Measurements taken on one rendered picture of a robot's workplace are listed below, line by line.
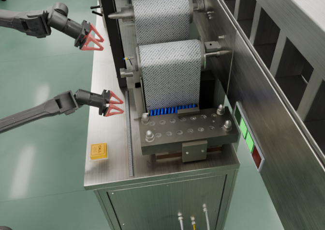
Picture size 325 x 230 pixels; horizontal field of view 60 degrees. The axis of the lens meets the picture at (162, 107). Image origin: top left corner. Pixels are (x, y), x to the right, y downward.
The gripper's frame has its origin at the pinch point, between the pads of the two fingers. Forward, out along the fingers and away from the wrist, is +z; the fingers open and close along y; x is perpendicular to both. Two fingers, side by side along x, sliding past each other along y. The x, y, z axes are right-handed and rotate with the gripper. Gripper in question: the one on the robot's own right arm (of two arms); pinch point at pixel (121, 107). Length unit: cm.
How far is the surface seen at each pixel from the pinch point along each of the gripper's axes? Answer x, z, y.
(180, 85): 20.5, 18.3, 0.8
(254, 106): 43, 25, 33
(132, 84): 8.8, 2.0, -6.6
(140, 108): -4.3, 11.4, -7.4
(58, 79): -133, -17, -168
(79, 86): -120, 4, -151
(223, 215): -34, 71, 26
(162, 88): 16.2, 11.7, 0.8
